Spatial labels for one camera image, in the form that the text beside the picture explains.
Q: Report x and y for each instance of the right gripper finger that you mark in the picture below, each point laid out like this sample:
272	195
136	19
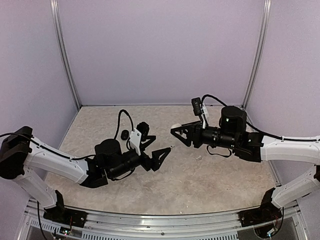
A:
184	134
191	125

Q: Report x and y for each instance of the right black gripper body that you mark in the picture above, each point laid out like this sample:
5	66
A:
198	141

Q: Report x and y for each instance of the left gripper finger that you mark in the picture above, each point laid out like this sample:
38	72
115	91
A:
145	143
158	157

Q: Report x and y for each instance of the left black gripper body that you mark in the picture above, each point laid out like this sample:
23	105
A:
147	163

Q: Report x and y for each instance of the white earbud charging case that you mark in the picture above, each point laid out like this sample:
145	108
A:
175	125

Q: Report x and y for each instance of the black earbud charging case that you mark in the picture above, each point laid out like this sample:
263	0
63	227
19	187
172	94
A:
124	135

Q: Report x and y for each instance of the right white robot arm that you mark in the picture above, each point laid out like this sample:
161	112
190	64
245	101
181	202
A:
257	147

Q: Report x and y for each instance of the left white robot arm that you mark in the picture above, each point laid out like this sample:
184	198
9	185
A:
21	152

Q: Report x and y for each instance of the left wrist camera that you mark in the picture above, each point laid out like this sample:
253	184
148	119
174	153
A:
138	135

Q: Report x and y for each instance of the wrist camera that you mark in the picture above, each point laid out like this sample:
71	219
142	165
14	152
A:
200	110
138	135

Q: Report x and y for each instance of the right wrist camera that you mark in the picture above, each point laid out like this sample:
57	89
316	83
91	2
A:
200	110

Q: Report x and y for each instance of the front aluminium rail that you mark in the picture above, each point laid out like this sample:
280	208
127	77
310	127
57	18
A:
102	225

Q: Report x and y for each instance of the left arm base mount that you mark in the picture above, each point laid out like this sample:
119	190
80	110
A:
66	216

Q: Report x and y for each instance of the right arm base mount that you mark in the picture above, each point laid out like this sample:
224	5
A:
258	216

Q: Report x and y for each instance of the right aluminium frame post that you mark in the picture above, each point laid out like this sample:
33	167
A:
267	4

